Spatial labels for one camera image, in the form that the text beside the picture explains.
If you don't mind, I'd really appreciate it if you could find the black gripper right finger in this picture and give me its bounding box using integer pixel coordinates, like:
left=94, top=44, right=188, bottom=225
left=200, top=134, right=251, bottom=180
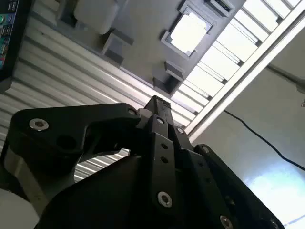
left=163, top=98, right=285, bottom=229

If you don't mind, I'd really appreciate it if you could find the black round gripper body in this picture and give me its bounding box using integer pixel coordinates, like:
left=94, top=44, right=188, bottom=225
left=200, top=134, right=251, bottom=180
left=35, top=154, right=215, bottom=229

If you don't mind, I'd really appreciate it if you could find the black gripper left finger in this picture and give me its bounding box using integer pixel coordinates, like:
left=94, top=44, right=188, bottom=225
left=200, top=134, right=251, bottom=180
left=1, top=95, right=179, bottom=211

